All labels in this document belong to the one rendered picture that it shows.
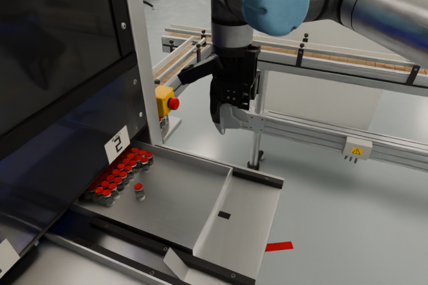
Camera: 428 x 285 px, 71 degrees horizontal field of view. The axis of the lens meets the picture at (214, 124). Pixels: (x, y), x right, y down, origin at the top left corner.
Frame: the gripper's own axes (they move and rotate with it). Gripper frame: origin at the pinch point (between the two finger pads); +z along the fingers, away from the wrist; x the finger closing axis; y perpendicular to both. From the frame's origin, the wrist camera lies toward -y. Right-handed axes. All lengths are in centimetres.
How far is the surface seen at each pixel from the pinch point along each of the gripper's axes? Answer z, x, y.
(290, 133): 61, 86, 8
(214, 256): 21.7, -17.1, 5.5
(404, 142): 54, 91, 62
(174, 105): 8.9, 16.9, -21.6
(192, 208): 21.3, -7.5, -4.4
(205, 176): 21.1, 3.7, -5.8
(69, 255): 21.3, -29.1, -24.0
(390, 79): 19, 84, 45
